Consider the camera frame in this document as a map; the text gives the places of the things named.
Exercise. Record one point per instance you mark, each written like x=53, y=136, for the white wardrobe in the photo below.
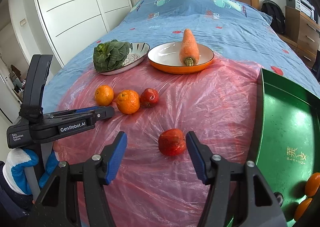
x=75, y=5

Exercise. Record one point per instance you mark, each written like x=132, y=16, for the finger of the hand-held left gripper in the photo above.
x=85, y=111
x=105, y=113

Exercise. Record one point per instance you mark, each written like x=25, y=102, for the white wall switch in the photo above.
x=23, y=21

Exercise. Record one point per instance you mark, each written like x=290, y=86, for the person's left forearm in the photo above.
x=10, y=204

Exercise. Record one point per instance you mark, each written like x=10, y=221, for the orange mandarin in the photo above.
x=128, y=101
x=302, y=209
x=313, y=184
x=104, y=95

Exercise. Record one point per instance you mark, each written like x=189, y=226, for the black backpack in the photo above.
x=273, y=14

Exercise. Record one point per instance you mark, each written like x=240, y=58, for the person's left hand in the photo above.
x=17, y=167

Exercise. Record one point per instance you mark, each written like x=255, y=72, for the brown cardboard box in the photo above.
x=17, y=74

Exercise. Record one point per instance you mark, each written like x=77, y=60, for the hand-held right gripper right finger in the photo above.
x=197, y=157

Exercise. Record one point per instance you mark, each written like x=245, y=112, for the orange oval dish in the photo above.
x=165, y=54

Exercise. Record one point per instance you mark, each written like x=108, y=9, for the dark green bok choy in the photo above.
x=110, y=54

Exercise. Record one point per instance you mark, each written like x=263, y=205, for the red apple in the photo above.
x=172, y=142
x=149, y=97

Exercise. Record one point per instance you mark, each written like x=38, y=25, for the carrot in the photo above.
x=189, y=47

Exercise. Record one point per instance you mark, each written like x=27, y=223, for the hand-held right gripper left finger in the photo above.
x=116, y=157

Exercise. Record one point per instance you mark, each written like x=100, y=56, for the white patterned plate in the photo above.
x=137, y=54

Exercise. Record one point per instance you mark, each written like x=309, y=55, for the green metal tray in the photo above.
x=287, y=122

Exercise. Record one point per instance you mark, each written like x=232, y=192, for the grey printer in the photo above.
x=300, y=2

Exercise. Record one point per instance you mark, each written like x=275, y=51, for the pink plastic sheet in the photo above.
x=212, y=107

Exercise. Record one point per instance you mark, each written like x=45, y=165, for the wooden drawer cabinet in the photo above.
x=305, y=32

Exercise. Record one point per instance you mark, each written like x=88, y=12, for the dark blue bag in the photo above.
x=316, y=64

